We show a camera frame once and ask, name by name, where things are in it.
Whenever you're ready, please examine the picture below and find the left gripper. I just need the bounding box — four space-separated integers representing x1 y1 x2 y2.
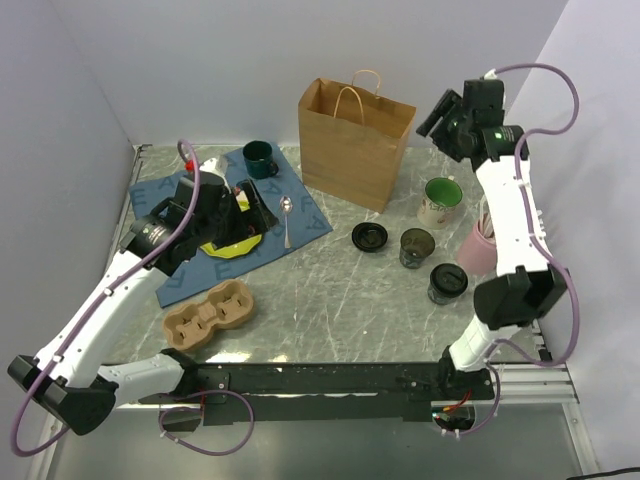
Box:
195 178 278 251

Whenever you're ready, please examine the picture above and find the brown paper bag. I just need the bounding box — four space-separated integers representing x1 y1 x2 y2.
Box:
298 78 416 213

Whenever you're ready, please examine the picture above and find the cardboard cup carrier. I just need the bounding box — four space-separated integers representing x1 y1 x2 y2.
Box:
162 280 255 352

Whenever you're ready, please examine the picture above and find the black plastic lid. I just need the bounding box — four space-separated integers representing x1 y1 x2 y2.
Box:
430 263 469 298
351 222 388 253

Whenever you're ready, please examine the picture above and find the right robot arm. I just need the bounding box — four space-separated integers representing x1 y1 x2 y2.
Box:
417 79 567 399

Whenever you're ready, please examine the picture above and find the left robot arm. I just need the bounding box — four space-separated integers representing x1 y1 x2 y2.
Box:
8 172 278 435

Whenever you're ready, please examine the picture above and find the silver spoon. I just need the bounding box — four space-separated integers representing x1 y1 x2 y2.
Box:
280 196 293 249

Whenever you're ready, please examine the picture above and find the dark green mug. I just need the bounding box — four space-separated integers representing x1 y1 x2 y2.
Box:
242 140 279 180

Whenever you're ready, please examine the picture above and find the blue letter placemat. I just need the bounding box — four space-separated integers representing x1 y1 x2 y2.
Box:
129 143 332 307

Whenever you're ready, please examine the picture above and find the yellow dotted plate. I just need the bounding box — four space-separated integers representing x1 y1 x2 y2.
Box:
200 235 263 260

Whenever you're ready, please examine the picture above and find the white mug green inside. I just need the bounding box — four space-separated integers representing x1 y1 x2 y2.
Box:
417 176 463 230

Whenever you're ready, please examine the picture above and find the pink stirrer cup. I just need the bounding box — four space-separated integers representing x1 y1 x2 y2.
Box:
456 221 497 276

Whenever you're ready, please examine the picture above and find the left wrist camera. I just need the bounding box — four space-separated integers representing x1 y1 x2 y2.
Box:
199 157 228 185

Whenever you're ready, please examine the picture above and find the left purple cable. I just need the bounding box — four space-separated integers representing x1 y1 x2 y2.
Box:
9 138 204 457

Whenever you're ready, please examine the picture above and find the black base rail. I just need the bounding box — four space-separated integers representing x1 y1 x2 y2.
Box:
137 347 501 426

